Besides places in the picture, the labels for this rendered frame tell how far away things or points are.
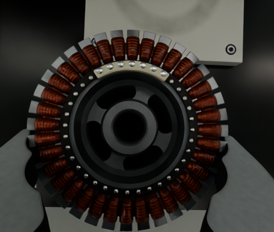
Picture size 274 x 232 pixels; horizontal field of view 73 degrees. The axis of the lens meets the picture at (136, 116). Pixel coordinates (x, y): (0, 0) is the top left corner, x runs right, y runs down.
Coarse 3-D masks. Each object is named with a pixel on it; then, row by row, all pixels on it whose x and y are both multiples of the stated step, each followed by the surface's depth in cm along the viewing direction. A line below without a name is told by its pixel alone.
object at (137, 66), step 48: (144, 48) 10; (48, 96) 10; (96, 96) 12; (144, 96) 12; (192, 96) 10; (48, 144) 10; (144, 144) 11; (192, 144) 10; (48, 192) 10; (96, 192) 10; (144, 192) 10; (192, 192) 10
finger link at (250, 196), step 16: (224, 160) 9; (240, 160) 9; (256, 160) 9; (224, 176) 9; (240, 176) 8; (256, 176) 8; (224, 192) 7; (240, 192) 8; (256, 192) 8; (272, 192) 8; (208, 208) 7; (224, 208) 7; (240, 208) 7; (256, 208) 7; (272, 208) 7; (208, 224) 6; (224, 224) 6; (240, 224) 6; (256, 224) 6; (272, 224) 6
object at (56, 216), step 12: (48, 216) 20; (60, 216) 20; (72, 216) 20; (84, 216) 20; (168, 216) 20; (180, 216) 20; (192, 216) 21; (60, 228) 20; (72, 228) 20; (84, 228) 20; (96, 228) 20; (156, 228) 20; (168, 228) 20; (180, 228) 20; (192, 228) 20
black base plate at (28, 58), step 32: (0, 0) 18; (32, 0) 18; (64, 0) 18; (256, 0) 19; (0, 32) 18; (32, 32) 18; (64, 32) 18; (256, 32) 19; (0, 64) 18; (32, 64) 18; (256, 64) 19; (0, 96) 18; (32, 96) 18; (128, 96) 18; (224, 96) 19; (256, 96) 19; (0, 128) 18; (96, 128) 18; (128, 128) 18; (160, 128) 18; (256, 128) 19; (128, 160) 18
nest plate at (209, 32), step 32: (96, 0) 17; (128, 0) 17; (160, 0) 17; (192, 0) 18; (224, 0) 18; (96, 32) 17; (160, 32) 17; (192, 32) 17; (224, 32) 18; (224, 64) 18
